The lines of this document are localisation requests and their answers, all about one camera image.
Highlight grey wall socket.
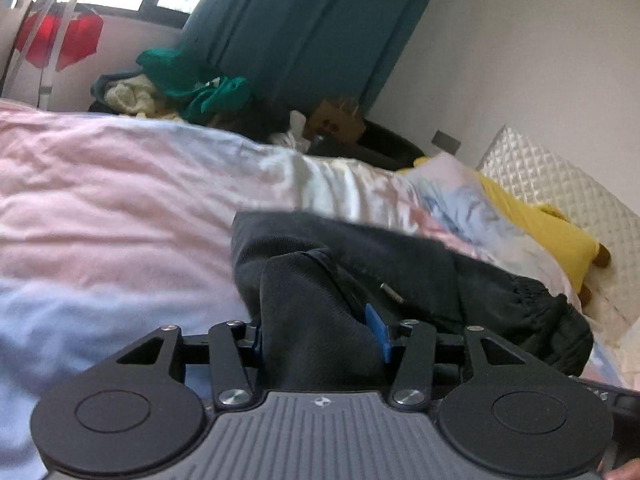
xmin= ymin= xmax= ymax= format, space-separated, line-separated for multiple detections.
xmin=430 ymin=129 xmax=462 ymax=154

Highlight cream cloth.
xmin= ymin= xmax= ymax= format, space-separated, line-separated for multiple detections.
xmin=104 ymin=76 xmax=187 ymax=122

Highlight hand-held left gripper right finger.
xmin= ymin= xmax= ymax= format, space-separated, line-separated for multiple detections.
xmin=365 ymin=303 xmax=526 ymax=411

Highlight brown paper bag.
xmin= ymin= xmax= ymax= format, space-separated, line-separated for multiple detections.
xmin=306 ymin=97 xmax=369 ymax=144

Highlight black pants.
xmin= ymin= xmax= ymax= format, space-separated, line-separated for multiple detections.
xmin=230 ymin=209 xmax=596 ymax=397

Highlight pink bed sheet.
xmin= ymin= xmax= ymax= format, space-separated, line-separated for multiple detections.
xmin=0 ymin=99 xmax=626 ymax=480

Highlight teal curtain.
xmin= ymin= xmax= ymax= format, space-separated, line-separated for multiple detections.
xmin=179 ymin=0 xmax=447 ymax=117

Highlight yellow plush toy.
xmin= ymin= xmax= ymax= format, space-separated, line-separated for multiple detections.
xmin=414 ymin=155 xmax=614 ymax=307

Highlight white quilted pillow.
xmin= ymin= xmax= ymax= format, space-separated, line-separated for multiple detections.
xmin=474 ymin=125 xmax=640 ymax=392

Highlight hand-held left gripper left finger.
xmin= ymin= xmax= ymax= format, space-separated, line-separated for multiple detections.
xmin=116 ymin=321 xmax=264 ymax=411

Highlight person's right hand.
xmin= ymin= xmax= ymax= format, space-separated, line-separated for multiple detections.
xmin=602 ymin=462 xmax=640 ymax=480

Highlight metal drying rack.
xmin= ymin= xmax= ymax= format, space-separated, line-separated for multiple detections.
xmin=0 ymin=0 xmax=92 ymax=108

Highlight green cloth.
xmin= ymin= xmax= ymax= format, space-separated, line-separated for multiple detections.
xmin=136 ymin=47 xmax=252 ymax=122

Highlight red garment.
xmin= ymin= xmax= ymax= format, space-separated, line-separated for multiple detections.
xmin=14 ymin=10 xmax=104 ymax=72

